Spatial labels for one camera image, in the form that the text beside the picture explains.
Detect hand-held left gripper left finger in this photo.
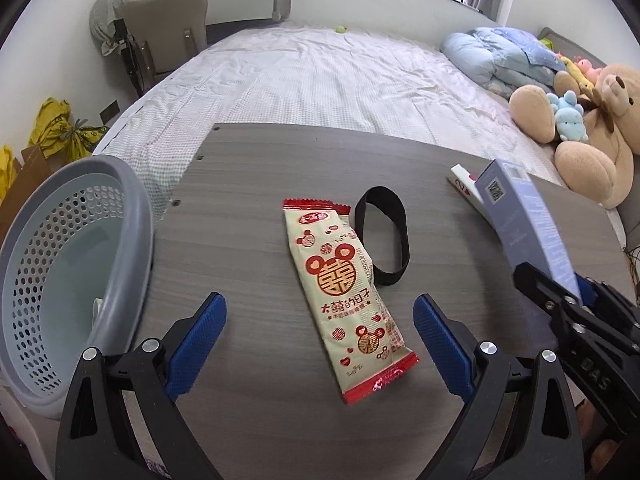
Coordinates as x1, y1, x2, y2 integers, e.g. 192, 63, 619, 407
55, 291, 228, 480

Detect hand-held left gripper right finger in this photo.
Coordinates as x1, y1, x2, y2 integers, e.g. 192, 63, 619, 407
412, 294, 586, 480

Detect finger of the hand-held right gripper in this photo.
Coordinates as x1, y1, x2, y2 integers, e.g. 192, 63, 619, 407
513, 261, 582, 332
574, 272, 640, 332

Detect blue-grey carton box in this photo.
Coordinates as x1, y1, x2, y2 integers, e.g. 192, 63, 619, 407
473, 158, 583, 306

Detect red and cream snack packet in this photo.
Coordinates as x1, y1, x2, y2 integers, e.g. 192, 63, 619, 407
282, 198, 419, 406

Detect grey perforated plastic basket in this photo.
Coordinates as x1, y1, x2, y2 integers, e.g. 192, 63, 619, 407
0, 154, 156, 420

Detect black elastic band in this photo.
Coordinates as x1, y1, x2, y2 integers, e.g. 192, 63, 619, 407
353, 185, 412, 289

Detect white box with red hearts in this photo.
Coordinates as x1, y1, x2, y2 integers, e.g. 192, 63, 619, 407
446, 163, 487, 207

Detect large brown teddy bear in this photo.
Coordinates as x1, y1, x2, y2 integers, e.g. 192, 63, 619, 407
509, 63, 640, 210

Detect small blue plush toy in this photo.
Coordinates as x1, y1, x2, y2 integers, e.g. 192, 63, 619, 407
545, 90, 591, 143

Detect yellow and pink plush toys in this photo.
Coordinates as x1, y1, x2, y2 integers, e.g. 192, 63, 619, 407
554, 51, 608, 88

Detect brown cardboard box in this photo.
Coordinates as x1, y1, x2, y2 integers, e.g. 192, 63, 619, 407
0, 144, 52, 246

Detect light blue duvet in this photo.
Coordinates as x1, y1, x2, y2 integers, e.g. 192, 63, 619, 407
440, 26, 568, 95

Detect tied yellow printed sack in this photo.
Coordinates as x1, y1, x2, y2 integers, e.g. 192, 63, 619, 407
47, 117, 110, 162

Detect yellow plastic bag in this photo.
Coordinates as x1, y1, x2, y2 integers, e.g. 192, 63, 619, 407
0, 145, 22, 203

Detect crumpled yellow sack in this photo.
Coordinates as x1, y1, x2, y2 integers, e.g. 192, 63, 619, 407
27, 98, 72, 147

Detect bed with white checked sheet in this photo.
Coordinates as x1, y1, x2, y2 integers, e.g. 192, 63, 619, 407
92, 25, 626, 241

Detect beige padded chair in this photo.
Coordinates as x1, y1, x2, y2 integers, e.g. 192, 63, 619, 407
121, 0, 209, 86

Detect grey cloth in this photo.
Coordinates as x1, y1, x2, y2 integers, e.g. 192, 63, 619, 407
89, 0, 162, 57

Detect grey white desk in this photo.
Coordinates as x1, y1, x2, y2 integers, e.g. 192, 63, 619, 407
202, 0, 293, 36

